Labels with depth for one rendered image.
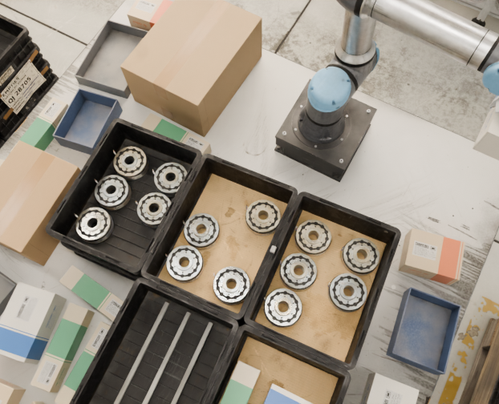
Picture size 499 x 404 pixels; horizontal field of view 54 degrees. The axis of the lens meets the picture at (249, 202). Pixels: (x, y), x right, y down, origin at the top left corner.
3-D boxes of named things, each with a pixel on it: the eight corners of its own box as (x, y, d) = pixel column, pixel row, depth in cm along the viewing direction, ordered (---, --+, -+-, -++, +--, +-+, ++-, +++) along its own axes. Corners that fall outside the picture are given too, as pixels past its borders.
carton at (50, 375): (76, 305, 149) (70, 302, 143) (95, 312, 148) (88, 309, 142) (38, 385, 141) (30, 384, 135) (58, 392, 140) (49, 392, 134)
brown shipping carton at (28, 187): (40, 162, 167) (19, 139, 152) (95, 187, 163) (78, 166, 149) (-13, 238, 158) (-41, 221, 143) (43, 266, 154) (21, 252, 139)
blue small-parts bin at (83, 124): (85, 98, 176) (79, 87, 170) (123, 110, 174) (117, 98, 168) (59, 145, 170) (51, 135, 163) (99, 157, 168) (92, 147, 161)
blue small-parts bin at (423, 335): (436, 375, 139) (445, 374, 133) (385, 355, 142) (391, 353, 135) (452, 309, 146) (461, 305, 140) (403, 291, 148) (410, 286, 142)
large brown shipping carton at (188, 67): (194, 24, 188) (188, -17, 169) (261, 56, 182) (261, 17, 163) (134, 101, 176) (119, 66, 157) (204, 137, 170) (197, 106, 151)
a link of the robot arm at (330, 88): (297, 111, 149) (301, 87, 137) (322, 81, 153) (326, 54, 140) (330, 131, 147) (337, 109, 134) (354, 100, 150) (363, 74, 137)
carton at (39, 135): (32, 166, 167) (24, 158, 161) (18, 159, 168) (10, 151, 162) (73, 112, 174) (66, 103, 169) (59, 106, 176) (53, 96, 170)
